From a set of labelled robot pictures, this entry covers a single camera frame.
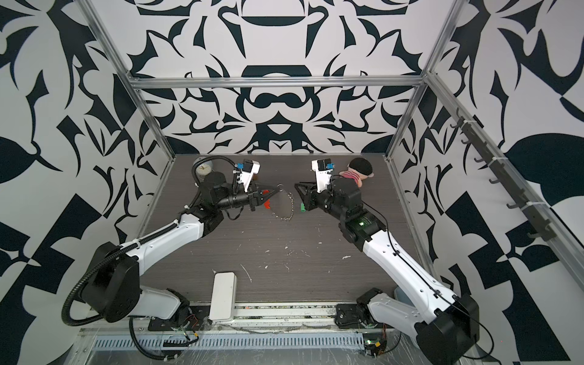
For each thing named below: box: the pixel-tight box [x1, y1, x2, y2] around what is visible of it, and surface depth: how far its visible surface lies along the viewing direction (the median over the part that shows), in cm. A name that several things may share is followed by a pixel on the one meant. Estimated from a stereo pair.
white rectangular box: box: [209, 271, 238, 322], surface depth 76 cm
